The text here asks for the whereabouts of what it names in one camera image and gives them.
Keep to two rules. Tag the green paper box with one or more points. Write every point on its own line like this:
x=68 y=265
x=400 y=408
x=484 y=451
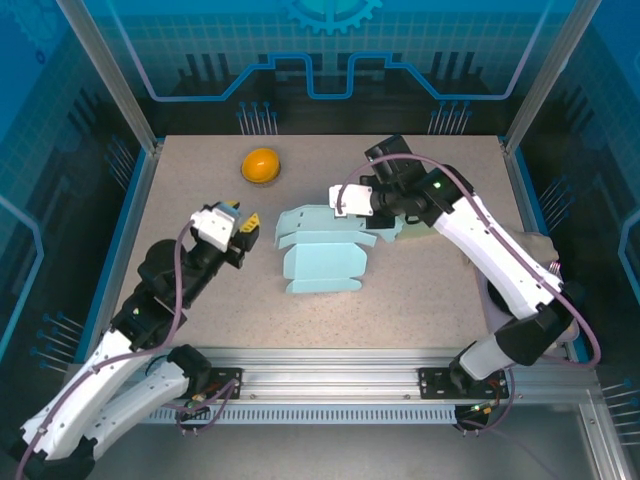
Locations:
x=417 y=234

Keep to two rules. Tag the blue paper box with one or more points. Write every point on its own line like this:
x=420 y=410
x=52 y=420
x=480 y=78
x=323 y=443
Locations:
x=325 y=265

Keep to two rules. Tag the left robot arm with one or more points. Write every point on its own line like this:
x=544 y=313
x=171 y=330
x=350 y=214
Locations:
x=75 y=400

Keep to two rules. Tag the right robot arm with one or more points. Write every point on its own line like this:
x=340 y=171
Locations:
x=490 y=250

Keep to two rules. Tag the orange dome-shaped tart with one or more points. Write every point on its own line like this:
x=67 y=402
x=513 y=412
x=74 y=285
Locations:
x=260 y=165

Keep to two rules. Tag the small connector with green light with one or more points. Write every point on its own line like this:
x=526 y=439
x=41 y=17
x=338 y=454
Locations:
x=195 y=405
x=480 y=410

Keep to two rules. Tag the beige folded cloth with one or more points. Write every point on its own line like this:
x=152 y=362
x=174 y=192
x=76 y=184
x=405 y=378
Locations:
x=535 y=247

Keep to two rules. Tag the metal fork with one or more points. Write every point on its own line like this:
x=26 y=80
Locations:
x=554 y=266

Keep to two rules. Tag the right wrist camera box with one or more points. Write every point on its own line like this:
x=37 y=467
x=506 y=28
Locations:
x=352 y=200

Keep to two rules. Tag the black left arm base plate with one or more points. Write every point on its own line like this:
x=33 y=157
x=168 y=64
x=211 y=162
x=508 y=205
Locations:
x=227 y=382

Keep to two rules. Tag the aluminium mounting rail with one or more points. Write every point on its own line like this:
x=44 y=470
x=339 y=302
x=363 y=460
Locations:
x=330 y=370

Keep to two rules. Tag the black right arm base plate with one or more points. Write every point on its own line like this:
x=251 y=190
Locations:
x=435 y=382

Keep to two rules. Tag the aluminium frame post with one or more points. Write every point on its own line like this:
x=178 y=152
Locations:
x=555 y=75
x=110 y=75

